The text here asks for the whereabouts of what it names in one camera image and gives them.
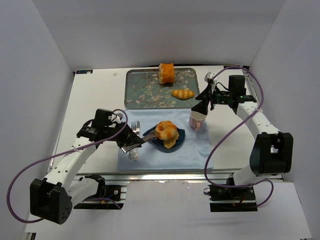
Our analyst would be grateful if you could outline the silver metal tongs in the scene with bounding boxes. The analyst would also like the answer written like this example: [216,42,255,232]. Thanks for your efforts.
[120,130,160,154]

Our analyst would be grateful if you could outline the round orange croissant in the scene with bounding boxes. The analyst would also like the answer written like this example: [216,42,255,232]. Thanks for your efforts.
[155,120,178,141]

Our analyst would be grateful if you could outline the herb bread slice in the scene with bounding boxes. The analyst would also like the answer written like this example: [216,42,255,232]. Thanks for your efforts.
[163,138,177,149]

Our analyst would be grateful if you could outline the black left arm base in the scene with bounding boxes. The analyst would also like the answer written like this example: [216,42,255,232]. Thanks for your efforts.
[73,174,126,210]

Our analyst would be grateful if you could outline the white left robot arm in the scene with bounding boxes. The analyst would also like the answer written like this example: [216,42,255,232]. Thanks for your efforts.
[30,109,144,225]

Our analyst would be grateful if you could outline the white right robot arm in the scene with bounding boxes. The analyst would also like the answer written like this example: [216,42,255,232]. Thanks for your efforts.
[189,72,294,187]

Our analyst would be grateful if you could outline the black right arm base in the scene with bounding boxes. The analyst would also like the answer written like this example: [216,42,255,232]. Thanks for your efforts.
[203,177,258,213]

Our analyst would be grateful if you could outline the striped bread roll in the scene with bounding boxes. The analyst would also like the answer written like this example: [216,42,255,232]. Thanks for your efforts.
[171,89,195,100]

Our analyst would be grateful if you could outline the tall orange bread loaf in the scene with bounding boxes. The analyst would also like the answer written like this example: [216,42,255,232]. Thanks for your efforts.
[158,63,175,85]

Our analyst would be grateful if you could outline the silver fork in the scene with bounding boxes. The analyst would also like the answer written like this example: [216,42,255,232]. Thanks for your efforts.
[131,121,137,160]

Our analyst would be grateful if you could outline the pink mug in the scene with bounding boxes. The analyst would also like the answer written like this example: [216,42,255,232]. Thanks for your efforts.
[189,110,207,132]

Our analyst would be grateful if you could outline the silver spoon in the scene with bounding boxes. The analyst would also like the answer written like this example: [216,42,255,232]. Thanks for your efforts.
[128,150,133,159]

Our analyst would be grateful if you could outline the silver knife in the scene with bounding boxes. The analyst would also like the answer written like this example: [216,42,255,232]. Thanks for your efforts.
[132,121,141,162]

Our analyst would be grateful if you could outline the dark blue leaf plate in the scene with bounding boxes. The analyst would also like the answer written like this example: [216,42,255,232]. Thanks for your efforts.
[142,122,186,153]

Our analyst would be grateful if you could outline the light blue cloth mat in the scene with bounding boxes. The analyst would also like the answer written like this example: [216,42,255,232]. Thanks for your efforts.
[117,108,211,171]

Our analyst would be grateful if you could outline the floral metal tray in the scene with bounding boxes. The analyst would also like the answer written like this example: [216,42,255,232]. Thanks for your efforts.
[124,67,200,110]

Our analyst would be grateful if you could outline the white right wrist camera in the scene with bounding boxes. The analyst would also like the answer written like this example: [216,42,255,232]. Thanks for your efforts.
[204,71,215,83]

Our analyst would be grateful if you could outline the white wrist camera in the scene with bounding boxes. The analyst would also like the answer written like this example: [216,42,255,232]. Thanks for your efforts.
[110,112,124,124]
[204,71,215,83]

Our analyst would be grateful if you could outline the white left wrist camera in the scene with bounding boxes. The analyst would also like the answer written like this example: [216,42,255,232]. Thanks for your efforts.
[110,112,124,124]

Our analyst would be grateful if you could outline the aluminium frame rail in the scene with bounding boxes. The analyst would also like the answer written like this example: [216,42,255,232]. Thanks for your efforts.
[34,172,286,187]

